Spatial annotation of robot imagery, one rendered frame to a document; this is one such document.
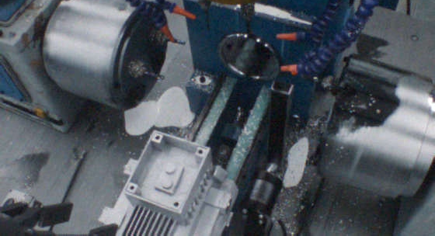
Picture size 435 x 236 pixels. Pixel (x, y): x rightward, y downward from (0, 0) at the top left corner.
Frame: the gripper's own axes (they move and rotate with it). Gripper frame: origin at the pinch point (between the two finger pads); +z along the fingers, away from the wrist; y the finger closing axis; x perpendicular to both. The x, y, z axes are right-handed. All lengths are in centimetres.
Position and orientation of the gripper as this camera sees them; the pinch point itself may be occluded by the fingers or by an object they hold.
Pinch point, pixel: (81, 224)
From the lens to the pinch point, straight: 64.3
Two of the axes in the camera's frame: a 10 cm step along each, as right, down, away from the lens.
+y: -9.2, -3.0, 2.6
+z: 2.5, 0.7, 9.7
